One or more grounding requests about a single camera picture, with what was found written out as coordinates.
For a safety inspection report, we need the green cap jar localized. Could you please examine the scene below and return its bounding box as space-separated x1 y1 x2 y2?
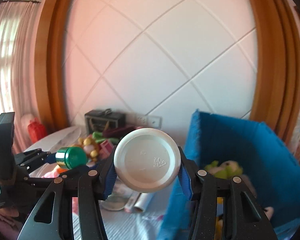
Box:
55 147 88 170

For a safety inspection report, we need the white round bottle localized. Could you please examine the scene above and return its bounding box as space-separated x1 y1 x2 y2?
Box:
113 128 181 193

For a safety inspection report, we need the red small box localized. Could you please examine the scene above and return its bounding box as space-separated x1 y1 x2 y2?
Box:
100 140 114 158

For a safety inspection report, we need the green frog plush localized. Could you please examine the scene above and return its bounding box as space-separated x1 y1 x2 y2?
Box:
204 160 243 179

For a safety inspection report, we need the white paper roll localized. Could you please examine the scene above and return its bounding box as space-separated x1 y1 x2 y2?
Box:
133 193 155 213

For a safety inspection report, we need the doll with dark hair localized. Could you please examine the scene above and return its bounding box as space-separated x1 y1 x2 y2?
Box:
102 125 142 139

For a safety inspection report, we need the pink curtain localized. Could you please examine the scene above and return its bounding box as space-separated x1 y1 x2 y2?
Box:
0 0 39 153

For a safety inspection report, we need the blue plastic storage crate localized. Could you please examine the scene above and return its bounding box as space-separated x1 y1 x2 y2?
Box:
158 111 300 239

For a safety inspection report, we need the white wall socket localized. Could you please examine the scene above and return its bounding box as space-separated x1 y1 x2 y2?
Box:
135 114 162 129

